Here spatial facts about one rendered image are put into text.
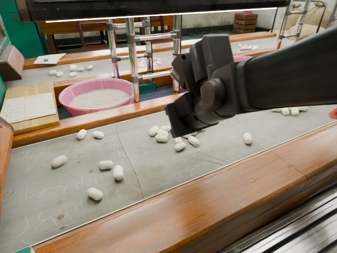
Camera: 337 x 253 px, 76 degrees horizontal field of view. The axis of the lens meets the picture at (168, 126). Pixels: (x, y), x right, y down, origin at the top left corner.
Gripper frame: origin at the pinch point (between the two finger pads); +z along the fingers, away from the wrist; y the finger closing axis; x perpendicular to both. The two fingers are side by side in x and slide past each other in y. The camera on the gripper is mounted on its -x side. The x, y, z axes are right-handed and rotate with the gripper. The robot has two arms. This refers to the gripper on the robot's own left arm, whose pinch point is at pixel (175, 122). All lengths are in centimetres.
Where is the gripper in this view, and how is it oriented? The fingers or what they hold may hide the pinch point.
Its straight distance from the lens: 50.9
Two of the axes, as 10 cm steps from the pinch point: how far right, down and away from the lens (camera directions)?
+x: 2.9, 9.5, -0.5
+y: -8.9, 2.5, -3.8
